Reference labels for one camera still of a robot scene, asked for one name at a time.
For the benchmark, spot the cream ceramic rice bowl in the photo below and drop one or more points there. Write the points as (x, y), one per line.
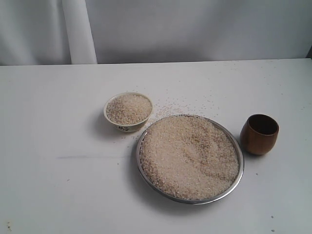
(128, 112)

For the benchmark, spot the round steel rice tray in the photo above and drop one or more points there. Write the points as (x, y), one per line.
(189, 159)

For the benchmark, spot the brown wooden cup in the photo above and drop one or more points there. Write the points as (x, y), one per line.
(259, 134)

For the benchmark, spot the white backdrop curtain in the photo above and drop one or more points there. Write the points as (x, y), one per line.
(44, 32)

